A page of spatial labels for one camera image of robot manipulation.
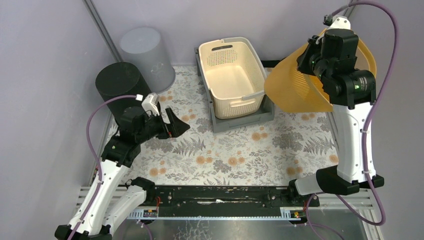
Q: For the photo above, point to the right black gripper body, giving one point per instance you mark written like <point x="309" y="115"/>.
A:
<point x="310" y="62"/>

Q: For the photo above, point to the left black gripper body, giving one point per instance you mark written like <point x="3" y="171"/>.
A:
<point x="166" y="124"/>

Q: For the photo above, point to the yellow perforated plastic basket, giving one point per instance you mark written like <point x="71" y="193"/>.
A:
<point x="294" y="89"/>

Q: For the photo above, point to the black ribbed plastic bin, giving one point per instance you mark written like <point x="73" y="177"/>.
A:
<point x="121" y="79"/>

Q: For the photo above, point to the cream perforated plastic basket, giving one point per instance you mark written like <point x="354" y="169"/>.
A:
<point x="234" y="76"/>

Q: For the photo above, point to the large grey plastic bin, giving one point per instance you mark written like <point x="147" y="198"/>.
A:
<point x="144" y="48"/>

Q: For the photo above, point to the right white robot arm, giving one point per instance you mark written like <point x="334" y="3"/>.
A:
<point x="351" y="132"/>

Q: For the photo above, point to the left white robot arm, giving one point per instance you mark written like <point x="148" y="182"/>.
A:
<point x="95" y="218"/>

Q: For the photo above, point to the grey plastic tray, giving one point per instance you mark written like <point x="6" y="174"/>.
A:
<point x="265" y="112"/>

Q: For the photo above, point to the floral patterned table mat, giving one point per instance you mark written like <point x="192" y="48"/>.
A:
<point x="291" y="146"/>

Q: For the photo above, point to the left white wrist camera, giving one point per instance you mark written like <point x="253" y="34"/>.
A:
<point x="149" y="103"/>

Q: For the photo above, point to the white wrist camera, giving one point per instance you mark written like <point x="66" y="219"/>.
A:
<point x="336" y="22"/>
<point x="149" y="103"/>

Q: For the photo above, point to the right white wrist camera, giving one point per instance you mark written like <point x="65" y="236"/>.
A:
<point x="336" y="22"/>

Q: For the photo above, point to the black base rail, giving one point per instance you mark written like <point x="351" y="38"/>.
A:
<point x="228" y="202"/>

